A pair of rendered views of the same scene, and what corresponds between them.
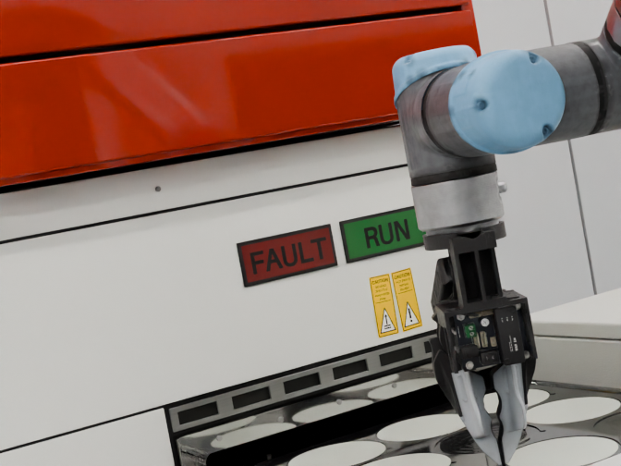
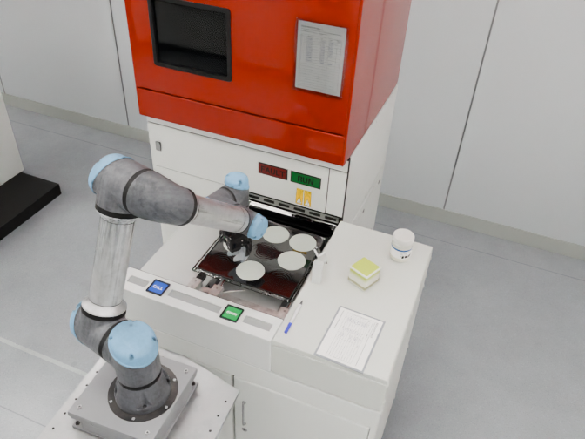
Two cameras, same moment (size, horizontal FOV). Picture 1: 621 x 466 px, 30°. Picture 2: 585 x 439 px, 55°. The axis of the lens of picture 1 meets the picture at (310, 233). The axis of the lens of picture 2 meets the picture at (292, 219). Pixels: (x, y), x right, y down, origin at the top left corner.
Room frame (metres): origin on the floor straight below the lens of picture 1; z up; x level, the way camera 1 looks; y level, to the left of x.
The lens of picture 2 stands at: (0.19, -1.36, 2.25)
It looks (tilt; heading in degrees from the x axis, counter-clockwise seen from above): 38 degrees down; 49
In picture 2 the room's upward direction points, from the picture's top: 3 degrees clockwise
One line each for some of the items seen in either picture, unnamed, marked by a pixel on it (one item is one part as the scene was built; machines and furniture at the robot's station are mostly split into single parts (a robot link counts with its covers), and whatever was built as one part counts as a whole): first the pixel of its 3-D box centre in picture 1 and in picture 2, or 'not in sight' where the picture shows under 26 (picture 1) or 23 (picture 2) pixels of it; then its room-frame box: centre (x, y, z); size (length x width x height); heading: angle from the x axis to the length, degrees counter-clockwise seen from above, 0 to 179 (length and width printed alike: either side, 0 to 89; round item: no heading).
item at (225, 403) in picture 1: (348, 369); (284, 205); (1.29, -0.01, 0.96); 0.44 x 0.01 x 0.02; 119
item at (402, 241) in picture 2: not in sight; (401, 245); (1.43, -0.48, 1.01); 0.07 x 0.07 x 0.10
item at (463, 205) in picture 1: (462, 204); not in sight; (1.00, -0.13, 1.13); 0.08 x 0.08 x 0.05
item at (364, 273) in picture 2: not in sight; (364, 273); (1.24, -0.50, 1.00); 0.07 x 0.07 x 0.07; 5
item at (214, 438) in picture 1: (361, 425); (283, 219); (1.29, -0.02, 0.89); 0.44 x 0.02 x 0.10; 119
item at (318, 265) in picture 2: not in sight; (319, 263); (1.13, -0.40, 1.03); 0.06 x 0.04 x 0.13; 29
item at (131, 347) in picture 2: not in sight; (133, 351); (0.50, -0.39, 1.06); 0.13 x 0.12 x 0.14; 105
